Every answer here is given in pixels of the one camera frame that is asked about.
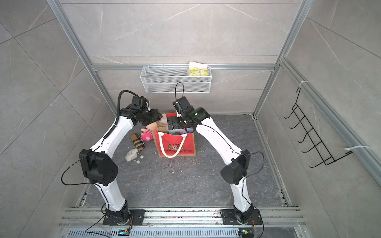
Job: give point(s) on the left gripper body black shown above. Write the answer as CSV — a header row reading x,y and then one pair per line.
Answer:
x,y
149,118

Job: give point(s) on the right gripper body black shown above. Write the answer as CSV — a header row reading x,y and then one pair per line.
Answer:
x,y
182,122

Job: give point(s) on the red canvas jute bag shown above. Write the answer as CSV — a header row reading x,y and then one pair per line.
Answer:
x,y
170,143

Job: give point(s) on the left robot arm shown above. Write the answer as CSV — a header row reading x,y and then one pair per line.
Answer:
x,y
97,162

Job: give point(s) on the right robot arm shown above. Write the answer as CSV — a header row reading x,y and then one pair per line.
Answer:
x,y
236,160

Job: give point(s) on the pink striped plush doll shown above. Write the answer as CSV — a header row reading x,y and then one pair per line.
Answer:
x,y
147,134

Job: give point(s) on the plaid brown pouch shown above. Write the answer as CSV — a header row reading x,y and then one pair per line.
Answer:
x,y
138,142

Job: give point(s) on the white fluffy plush toy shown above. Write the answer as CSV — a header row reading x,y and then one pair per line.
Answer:
x,y
134,155

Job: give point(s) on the yellow packet in basket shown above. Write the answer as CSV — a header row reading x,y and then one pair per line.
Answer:
x,y
197,69

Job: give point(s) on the white wire mesh basket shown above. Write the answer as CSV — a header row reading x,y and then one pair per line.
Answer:
x,y
168,79

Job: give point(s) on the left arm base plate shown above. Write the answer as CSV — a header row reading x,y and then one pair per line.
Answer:
x,y
124,217

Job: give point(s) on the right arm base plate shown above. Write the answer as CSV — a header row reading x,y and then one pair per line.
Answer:
x,y
236,217

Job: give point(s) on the black wire hook rack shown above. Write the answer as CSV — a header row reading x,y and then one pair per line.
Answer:
x,y
325,157

